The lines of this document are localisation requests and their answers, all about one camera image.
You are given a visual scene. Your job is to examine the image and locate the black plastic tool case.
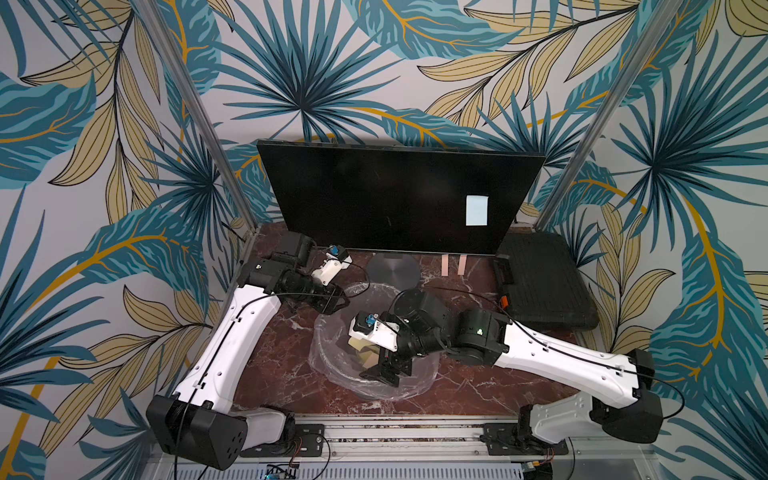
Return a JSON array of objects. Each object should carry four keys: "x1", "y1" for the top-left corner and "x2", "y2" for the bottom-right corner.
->
[{"x1": 492, "y1": 231, "x2": 599, "y2": 331}]

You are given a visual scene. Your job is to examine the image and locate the blue sticky note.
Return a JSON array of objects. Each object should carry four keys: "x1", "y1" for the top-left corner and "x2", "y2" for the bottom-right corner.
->
[{"x1": 465, "y1": 195, "x2": 489, "y2": 227}]

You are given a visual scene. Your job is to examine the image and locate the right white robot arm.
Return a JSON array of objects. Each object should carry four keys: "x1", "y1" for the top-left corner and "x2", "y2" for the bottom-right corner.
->
[{"x1": 349, "y1": 289, "x2": 664, "y2": 445}]

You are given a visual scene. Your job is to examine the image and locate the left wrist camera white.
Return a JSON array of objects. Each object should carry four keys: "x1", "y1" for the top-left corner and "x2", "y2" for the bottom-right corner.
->
[{"x1": 311, "y1": 245, "x2": 353, "y2": 286}]

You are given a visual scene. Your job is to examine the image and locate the aluminium frame post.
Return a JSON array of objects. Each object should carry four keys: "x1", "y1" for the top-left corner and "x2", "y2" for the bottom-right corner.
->
[
  {"x1": 134, "y1": 0, "x2": 258, "y2": 235},
  {"x1": 534, "y1": 1, "x2": 683, "y2": 231}
]

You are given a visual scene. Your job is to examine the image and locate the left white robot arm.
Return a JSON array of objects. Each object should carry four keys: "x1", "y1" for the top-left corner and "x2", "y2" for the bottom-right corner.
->
[{"x1": 146, "y1": 232, "x2": 352, "y2": 470}]

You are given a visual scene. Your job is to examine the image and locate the crumpled yellow notes in bin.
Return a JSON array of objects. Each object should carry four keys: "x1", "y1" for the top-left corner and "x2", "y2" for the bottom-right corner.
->
[{"x1": 357, "y1": 350, "x2": 379, "y2": 370}]

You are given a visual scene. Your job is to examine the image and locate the black computer monitor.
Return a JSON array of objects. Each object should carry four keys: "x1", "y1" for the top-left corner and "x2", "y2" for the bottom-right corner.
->
[{"x1": 257, "y1": 140, "x2": 545, "y2": 255}]

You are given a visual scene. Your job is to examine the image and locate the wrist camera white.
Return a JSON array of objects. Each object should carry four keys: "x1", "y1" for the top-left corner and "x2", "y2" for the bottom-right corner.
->
[
  {"x1": 311, "y1": 245, "x2": 353, "y2": 286},
  {"x1": 349, "y1": 311, "x2": 399, "y2": 352}
]

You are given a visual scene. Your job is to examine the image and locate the right aluminium frame post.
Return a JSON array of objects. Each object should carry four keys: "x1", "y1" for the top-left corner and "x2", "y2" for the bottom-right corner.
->
[{"x1": 534, "y1": 1, "x2": 683, "y2": 231}]

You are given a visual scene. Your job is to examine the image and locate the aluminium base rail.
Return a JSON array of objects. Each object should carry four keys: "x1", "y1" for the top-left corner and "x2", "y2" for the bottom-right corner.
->
[{"x1": 143, "y1": 415, "x2": 662, "y2": 479}]

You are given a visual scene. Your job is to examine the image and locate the left aluminium frame post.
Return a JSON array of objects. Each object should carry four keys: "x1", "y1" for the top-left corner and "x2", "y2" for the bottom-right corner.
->
[{"x1": 134, "y1": 0, "x2": 258, "y2": 235}]

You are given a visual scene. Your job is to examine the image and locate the yellow sticky note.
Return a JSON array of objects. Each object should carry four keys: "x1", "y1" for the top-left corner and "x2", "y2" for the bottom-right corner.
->
[{"x1": 348, "y1": 338, "x2": 378, "y2": 355}]

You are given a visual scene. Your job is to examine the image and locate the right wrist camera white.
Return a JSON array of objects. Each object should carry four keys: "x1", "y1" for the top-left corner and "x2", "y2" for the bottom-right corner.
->
[{"x1": 349, "y1": 311, "x2": 399, "y2": 352}]

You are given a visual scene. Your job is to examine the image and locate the grey round monitor stand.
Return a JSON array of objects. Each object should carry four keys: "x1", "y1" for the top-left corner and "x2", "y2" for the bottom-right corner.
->
[{"x1": 365, "y1": 253, "x2": 421, "y2": 291}]

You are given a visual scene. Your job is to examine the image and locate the bin with clear plastic bag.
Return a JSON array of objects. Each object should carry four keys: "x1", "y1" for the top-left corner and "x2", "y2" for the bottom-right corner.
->
[{"x1": 309, "y1": 282, "x2": 440, "y2": 401}]

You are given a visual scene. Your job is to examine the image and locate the pink strip right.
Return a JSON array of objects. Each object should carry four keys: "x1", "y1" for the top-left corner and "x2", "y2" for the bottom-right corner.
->
[{"x1": 457, "y1": 255, "x2": 467, "y2": 276}]

